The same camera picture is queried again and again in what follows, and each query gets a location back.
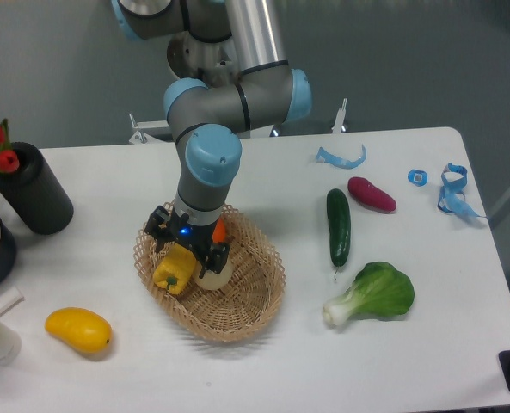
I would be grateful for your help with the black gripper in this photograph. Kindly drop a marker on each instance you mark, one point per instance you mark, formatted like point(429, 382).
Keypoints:
point(196, 238)

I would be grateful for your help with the yellow bell pepper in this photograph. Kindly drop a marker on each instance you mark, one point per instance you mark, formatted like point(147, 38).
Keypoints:
point(175, 269)

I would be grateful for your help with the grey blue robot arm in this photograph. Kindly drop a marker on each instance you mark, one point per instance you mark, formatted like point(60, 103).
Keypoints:
point(203, 120)

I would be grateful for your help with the woven wicker basket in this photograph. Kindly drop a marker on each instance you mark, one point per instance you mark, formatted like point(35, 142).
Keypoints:
point(241, 308)

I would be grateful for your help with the orange fruit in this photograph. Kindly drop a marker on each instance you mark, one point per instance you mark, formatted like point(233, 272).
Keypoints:
point(219, 233)

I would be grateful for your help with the white round bun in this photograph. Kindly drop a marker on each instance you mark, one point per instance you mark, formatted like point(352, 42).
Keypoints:
point(213, 281)

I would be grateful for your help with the yellow mango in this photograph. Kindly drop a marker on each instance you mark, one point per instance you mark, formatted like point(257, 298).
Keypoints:
point(81, 329)

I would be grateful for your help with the green cucumber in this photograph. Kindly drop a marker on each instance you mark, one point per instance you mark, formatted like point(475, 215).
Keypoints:
point(339, 224)

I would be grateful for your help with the black cylindrical vase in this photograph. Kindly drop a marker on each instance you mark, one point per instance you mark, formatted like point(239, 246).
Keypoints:
point(35, 193)

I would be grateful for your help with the blue ribbon strip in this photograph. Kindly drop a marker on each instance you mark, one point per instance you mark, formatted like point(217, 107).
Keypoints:
point(323, 156)

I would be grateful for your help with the purple sweet potato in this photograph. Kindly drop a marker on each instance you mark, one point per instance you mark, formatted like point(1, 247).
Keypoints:
point(370, 196)

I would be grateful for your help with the white paper piece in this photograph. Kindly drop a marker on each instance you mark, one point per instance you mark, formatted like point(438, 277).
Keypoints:
point(9, 298)

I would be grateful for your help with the green bok choy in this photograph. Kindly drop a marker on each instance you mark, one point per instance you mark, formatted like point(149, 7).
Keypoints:
point(379, 290)

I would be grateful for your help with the small blue tape roll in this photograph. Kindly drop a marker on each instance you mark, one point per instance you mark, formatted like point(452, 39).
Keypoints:
point(418, 178)

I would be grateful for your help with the blue tangled ribbon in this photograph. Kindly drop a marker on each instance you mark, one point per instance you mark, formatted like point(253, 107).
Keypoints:
point(452, 200)

